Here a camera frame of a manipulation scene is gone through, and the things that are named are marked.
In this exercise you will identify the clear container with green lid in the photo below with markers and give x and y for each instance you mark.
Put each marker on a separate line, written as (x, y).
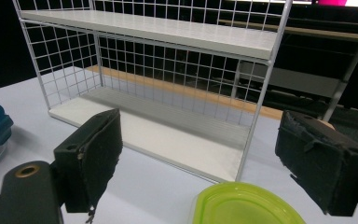
(245, 205)

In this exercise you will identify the monitor screen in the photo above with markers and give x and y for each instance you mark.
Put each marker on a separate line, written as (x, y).
(329, 2)

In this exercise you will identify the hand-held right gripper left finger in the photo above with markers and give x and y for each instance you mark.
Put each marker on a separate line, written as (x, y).
(87, 155)

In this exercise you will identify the wooden desk with metal legs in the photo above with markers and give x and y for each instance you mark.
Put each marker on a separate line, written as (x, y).
(323, 33)

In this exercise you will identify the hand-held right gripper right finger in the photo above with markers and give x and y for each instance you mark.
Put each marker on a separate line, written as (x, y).
(323, 168)

